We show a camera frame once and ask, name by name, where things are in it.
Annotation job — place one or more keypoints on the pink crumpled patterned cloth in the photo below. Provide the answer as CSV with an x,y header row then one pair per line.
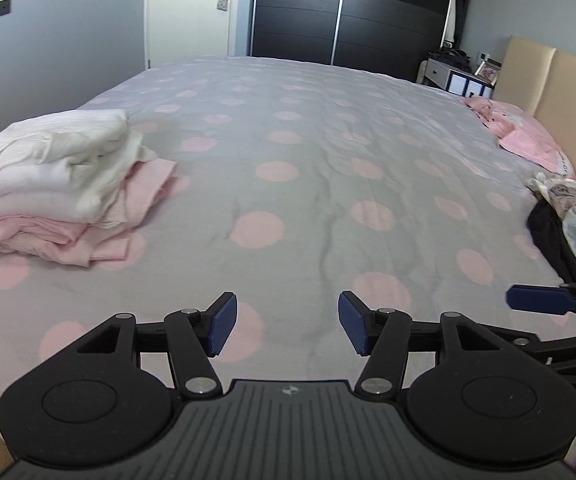
x,y
483,110

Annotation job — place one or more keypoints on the beige garment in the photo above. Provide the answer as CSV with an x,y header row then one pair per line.
x,y
568,195

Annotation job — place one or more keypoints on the hanging door tag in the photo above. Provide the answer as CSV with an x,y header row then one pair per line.
x,y
221,1

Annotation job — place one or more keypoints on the black sliding wardrobe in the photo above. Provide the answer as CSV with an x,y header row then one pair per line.
x,y
293,20

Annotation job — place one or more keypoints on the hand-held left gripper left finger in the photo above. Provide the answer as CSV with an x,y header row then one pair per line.
x,y
222,322

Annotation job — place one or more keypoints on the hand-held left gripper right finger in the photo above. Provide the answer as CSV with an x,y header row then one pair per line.
x,y
353,322

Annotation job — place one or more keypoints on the grey pink polka dot bed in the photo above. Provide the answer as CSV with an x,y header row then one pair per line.
x,y
293,135

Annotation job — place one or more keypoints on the photo frame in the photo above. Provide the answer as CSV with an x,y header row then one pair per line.
x,y
488,72

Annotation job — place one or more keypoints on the white crinkled folded garment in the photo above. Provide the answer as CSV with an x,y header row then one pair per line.
x,y
27,202

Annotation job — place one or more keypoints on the white nightstand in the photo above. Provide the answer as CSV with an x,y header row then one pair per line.
x,y
435,72

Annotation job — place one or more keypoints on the pink printed pillow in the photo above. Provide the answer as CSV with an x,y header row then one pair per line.
x,y
533,142

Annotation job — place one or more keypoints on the hanging dark clothes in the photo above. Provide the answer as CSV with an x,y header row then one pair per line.
x,y
459,15

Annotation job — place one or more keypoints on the black bag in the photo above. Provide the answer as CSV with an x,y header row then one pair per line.
x,y
450,59

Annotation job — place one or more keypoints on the white door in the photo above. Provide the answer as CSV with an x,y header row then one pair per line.
x,y
182,10

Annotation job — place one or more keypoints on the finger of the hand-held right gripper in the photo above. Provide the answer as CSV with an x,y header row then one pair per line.
x,y
558,342
538,297

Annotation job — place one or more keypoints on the white crinkled garment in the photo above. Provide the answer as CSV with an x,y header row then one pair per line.
x,y
92,170
27,202

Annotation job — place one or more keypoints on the beige padded headboard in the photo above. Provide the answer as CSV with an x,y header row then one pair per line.
x,y
568,100

